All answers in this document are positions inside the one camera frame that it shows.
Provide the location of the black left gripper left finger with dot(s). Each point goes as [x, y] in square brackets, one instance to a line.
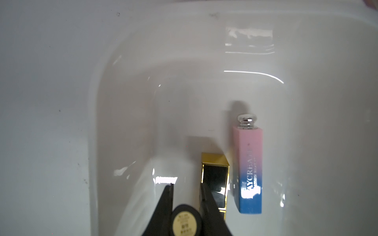
[160, 222]

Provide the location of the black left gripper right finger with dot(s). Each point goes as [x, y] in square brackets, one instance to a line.
[213, 224]

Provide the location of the black round lipstick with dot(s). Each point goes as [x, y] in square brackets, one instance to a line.
[185, 221]

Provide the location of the pink blue lipstick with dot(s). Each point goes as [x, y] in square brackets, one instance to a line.
[248, 164]

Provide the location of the white rectangular storage box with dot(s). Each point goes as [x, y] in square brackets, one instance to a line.
[178, 78]

